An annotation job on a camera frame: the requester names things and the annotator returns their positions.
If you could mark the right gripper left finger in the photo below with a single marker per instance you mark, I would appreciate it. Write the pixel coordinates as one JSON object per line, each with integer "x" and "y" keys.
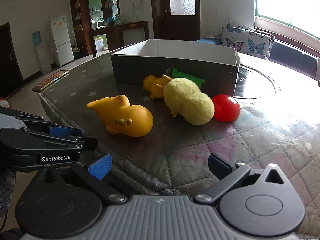
{"x": 90, "y": 177}

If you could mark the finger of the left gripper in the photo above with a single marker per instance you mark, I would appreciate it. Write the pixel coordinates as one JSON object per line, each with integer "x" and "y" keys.
{"x": 52, "y": 128}
{"x": 19, "y": 114}

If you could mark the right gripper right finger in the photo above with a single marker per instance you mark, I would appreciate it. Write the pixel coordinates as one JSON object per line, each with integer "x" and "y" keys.
{"x": 230, "y": 177}

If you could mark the red plastic ball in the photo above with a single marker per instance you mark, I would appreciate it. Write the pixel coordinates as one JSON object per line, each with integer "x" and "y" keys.
{"x": 227, "y": 109}

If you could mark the orange rubber whale toy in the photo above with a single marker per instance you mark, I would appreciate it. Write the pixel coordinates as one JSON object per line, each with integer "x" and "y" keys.
{"x": 119, "y": 116}

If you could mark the yellow plush toy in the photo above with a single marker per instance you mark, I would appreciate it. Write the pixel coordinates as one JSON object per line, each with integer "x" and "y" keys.
{"x": 183, "y": 97}

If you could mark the yellow rubber duck toy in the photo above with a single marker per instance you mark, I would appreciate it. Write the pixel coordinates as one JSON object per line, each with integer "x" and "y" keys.
{"x": 156, "y": 85}

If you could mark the smartphone with red case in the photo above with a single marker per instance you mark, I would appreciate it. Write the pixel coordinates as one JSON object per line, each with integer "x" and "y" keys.
{"x": 50, "y": 80}

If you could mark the water dispenser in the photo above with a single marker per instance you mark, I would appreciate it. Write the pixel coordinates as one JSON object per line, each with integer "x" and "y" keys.
{"x": 41, "y": 53}

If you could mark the white refrigerator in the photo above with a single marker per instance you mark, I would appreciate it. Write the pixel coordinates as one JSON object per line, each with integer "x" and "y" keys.
{"x": 62, "y": 47}

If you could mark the black round induction cooktop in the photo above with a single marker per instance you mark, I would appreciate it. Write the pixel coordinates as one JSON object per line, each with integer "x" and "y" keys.
{"x": 253, "y": 84}

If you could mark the black cardboard box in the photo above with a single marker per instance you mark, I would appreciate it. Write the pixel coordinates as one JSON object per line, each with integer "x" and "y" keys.
{"x": 217, "y": 65}

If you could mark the dark wooden console table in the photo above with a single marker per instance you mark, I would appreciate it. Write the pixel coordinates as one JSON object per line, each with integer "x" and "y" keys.
{"x": 114, "y": 34}

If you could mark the dark blue sofa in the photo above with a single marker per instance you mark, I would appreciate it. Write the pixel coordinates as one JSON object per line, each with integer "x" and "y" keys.
{"x": 294, "y": 58}

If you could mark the dark wooden shelf cabinet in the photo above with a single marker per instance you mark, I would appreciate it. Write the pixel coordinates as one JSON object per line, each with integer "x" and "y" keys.
{"x": 89, "y": 15}

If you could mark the blue cushion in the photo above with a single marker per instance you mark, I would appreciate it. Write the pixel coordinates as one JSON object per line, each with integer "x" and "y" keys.
{"x": 216, "y": 41}

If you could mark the butterfly print pillow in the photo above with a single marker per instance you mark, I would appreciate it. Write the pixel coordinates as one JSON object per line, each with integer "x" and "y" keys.
{"x": 247, "y": 40}

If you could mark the dark wooden door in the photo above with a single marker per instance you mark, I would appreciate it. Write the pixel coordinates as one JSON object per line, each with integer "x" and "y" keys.
{"x": 176, "y": 19}

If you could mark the window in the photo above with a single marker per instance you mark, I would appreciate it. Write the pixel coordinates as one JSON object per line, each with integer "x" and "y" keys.
{"x": 300, "y": 14}

